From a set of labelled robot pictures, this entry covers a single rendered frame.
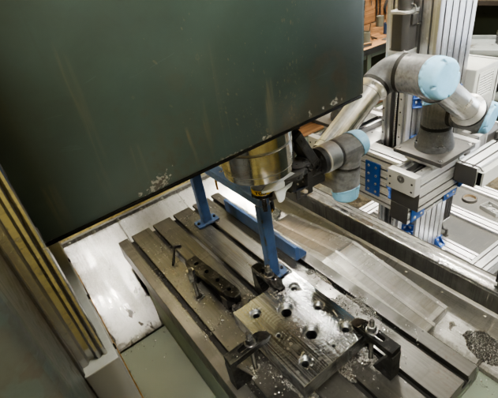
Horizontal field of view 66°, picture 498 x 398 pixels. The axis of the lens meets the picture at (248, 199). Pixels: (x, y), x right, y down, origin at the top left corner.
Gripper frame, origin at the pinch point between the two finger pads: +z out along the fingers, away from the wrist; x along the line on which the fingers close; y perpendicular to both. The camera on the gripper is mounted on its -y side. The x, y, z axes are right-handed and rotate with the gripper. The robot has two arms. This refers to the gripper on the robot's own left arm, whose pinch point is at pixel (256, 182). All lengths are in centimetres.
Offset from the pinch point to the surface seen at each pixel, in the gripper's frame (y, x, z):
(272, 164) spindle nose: -7.6, -7.8, 1.0
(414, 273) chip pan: 69, -3, -67
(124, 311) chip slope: 72, 62, 30
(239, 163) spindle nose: -8.5, -3.9, 6.3
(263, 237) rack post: 30.0, 15.3, -10.6
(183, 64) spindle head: -31.5, -12.5, 18.4
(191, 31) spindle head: -35.4, -12.5, 16.3
